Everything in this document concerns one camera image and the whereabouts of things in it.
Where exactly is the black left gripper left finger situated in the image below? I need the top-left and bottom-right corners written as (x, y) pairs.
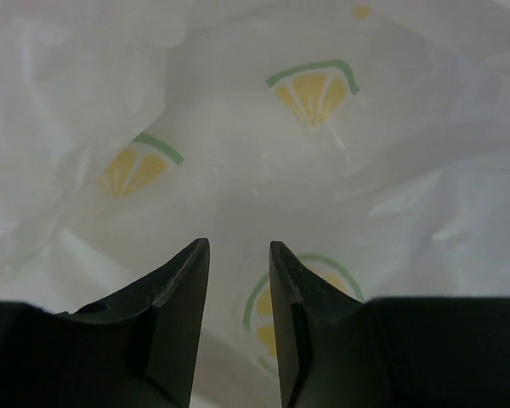
top-left (0, 238), bottom-right (210, 407)

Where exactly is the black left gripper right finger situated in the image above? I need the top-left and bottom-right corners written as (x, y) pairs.
top-left (269, 241), bottom-right (510, 407)

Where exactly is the white plastic bag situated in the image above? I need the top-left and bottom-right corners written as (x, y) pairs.
top-left (0, 1), bottom-right (510, 407)

